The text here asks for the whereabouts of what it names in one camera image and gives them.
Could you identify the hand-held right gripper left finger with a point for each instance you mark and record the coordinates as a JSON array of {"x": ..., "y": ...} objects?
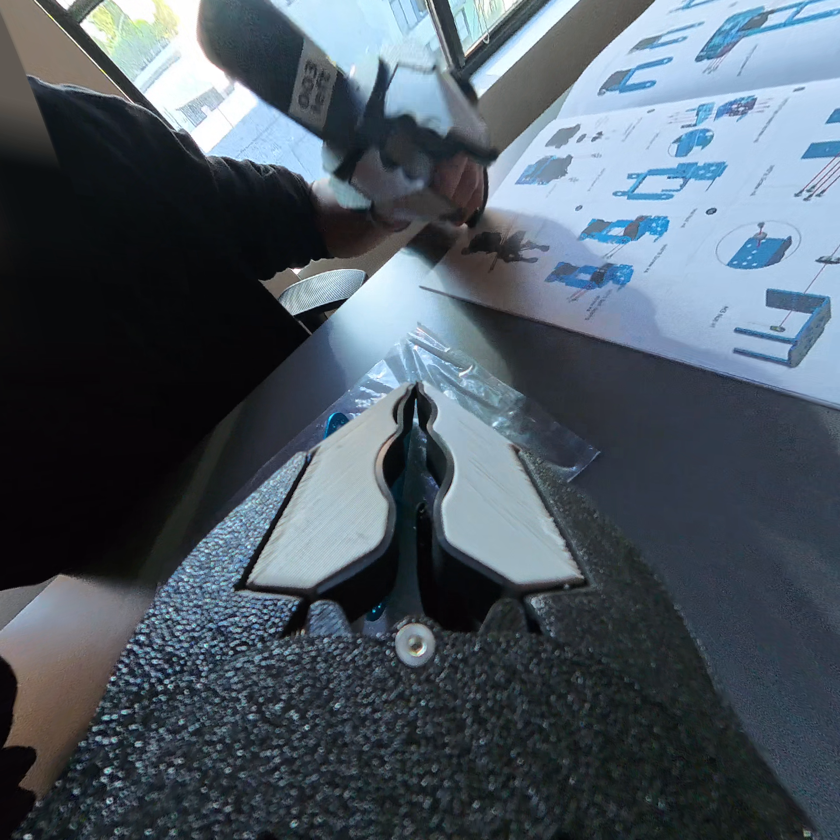
[{"x": 322, "y": 519}]

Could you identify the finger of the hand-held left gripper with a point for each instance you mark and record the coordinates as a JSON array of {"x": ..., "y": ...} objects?
[
  {"x": 394, "y": 184},
  {"x": 433, "y": 112}
]

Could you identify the person's dark clothing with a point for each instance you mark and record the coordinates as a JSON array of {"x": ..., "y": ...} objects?
[{"x": 79, "y": 394}]

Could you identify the small clear plastic bag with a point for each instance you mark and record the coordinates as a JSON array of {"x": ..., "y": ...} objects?
[{"x": 525, "y": 420}]

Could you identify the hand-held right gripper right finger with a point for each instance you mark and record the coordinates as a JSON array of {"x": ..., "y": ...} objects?
[{"x": 512, "y": 519}]

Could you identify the person's left forearm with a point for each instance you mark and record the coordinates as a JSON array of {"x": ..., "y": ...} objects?
[{"x": 236, "y": 210}]

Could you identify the window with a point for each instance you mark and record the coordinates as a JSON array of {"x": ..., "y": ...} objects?
[{"x": 145, "y": 53}]

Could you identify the white instruction sheet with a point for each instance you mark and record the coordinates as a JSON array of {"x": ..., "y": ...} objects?
[{"x": 709, "y": 197}]

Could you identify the person's left hand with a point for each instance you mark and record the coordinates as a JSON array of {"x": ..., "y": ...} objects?
[{"x": 355, "y": 230}]

